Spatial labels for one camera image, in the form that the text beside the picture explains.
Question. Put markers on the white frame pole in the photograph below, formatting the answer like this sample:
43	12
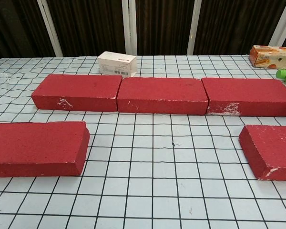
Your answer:
133	23
125	23
194	23
280	23
49	28

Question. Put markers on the orange snack box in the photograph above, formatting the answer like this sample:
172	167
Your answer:
271	57

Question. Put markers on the red foam brick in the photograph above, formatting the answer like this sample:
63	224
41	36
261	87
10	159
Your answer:
274	148
78	90
248	93
35	143
162	93

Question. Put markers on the checked light blue tablecloth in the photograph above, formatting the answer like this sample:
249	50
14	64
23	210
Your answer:
145	171

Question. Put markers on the dark brown curtain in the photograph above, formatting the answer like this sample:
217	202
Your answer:
90	23

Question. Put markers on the small white carton box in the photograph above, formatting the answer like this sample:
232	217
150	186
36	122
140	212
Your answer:
116	63

